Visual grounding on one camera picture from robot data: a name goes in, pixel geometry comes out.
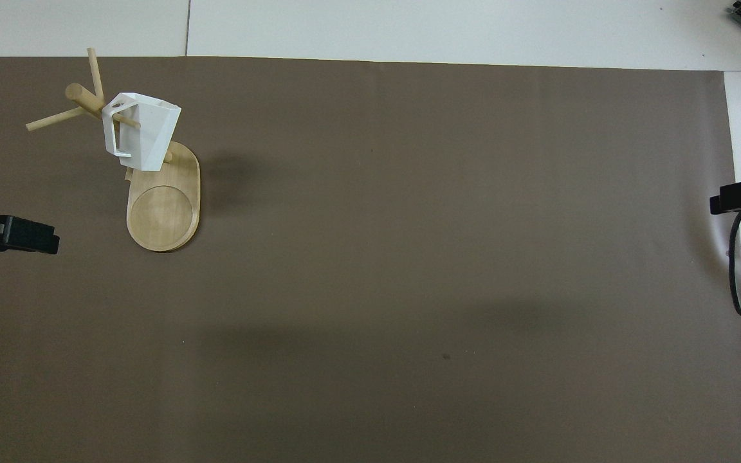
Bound wooden cup rack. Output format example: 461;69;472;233
26;48;201;253

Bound white faceted cup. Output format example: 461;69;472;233
102;93;182;172

